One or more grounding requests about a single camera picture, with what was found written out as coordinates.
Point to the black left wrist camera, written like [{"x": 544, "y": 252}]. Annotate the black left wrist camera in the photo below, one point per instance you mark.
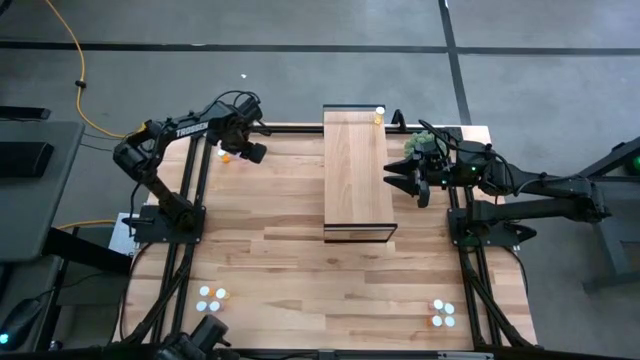
[{"x": 249, "y": 109}]

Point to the green artificial potted plant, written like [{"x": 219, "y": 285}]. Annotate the green artificial potted plant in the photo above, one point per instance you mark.
[{"x": 417, "y": 142}]

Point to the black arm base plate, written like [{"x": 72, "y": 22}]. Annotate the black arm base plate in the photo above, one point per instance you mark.
[
  {"x": 500, "y": 241},
  {"x": 150, "y": 232}
]

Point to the white paper sheet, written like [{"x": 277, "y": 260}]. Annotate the white paper sheet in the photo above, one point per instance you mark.
[{"x": 120, "y": 240}]

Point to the silver metal bracket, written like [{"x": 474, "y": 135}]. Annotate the silver metal bracket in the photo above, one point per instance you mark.
[{"x": 465, "y": 355}]

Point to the grey desk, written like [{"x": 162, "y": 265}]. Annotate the grey desk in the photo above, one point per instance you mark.
[{"x": 30, "y": 210}]

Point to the dark grey side table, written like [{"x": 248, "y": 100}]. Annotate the dark grey side table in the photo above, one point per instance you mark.
[{"x": 617, "y": 250}]

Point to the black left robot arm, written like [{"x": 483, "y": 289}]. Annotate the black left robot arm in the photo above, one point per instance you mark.
[{"x": 192, "y": 129}]

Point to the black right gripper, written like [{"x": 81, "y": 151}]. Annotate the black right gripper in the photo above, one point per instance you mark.
[{"x": 437, "y": 172}]

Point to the yellow plastic cup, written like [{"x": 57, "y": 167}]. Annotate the yellow plastic cup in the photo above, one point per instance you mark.
[{"x": 225, "y": 158}]

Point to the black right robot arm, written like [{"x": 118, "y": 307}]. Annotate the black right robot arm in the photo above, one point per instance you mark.
[{"x": 550, "y": 187}]

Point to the black flat bar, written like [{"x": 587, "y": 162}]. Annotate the black flat bar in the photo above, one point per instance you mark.
[{"x": 25, "y": 113}]

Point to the wooden shelf black metal frame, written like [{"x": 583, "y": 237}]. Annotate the wooden shelf black metal frame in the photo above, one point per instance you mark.
[{"x": 357, "y": 190}]

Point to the black device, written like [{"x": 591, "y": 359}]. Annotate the black device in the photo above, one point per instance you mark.
[{"x": 207, "y": 332}]

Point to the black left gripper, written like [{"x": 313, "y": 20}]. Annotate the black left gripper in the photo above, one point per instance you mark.
[{"x": 230, "y": 135}]

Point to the black table frame rails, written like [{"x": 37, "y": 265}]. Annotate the black table frame rails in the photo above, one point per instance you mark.
[{"x": 300, "y": 129}]

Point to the black computer mouse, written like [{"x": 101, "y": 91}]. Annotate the black computer mouse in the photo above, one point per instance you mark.
[{"x": 20, "y": 320}]

